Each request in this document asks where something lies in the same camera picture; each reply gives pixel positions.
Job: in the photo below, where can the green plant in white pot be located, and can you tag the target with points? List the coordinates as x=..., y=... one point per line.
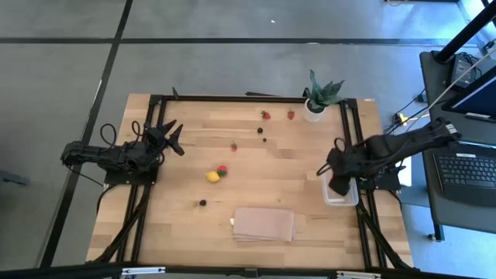
x=312, y=115

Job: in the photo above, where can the white paper sheet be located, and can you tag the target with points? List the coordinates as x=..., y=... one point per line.
x=405, y=176

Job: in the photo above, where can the grey furniture leg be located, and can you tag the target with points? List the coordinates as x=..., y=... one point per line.
x=11, y=178

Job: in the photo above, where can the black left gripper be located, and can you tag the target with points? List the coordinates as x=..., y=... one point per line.
x=164, y=145

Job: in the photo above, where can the yellow plug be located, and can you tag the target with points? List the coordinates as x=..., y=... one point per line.
x=401, y=118

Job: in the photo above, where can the black pole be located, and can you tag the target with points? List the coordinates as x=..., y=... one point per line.
x=465, y=33

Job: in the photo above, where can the red toy strawberry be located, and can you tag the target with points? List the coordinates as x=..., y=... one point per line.
x=265, y=115
x=233, y=146
x=291, y=114

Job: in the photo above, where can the black power adapter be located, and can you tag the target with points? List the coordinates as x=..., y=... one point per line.
x=461, y=69

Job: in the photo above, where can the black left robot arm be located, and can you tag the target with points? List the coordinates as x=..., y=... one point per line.
x=100, y=155

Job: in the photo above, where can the black keyboard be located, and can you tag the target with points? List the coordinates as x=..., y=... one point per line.
x=465, y=174

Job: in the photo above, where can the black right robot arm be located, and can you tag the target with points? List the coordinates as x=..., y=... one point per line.
x=407, y=141

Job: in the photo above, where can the black aluminium table frame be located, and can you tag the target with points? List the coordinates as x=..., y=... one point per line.
x=232, y=98

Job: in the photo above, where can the black computer monitor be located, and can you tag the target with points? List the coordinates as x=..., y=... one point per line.
x=476, y=97

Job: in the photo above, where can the yellow toy lemon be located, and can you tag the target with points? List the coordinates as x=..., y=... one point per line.
x=212, y=176

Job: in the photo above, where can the folded beige cloth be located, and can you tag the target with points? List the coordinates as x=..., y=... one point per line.
x=263, y=224

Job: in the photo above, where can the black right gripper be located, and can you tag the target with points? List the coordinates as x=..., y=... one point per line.
x=345, y=162

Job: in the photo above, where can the black bar with silver brackets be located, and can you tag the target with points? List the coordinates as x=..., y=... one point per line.
x=58, y=271

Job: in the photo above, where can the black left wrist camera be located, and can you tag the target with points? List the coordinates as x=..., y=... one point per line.
x=155, y=135

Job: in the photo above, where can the clear plastic tupperware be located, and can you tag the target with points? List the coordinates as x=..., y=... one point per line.
x=348, y=200

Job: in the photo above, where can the red green toy tomato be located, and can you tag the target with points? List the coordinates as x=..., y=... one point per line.
x=222, y=170

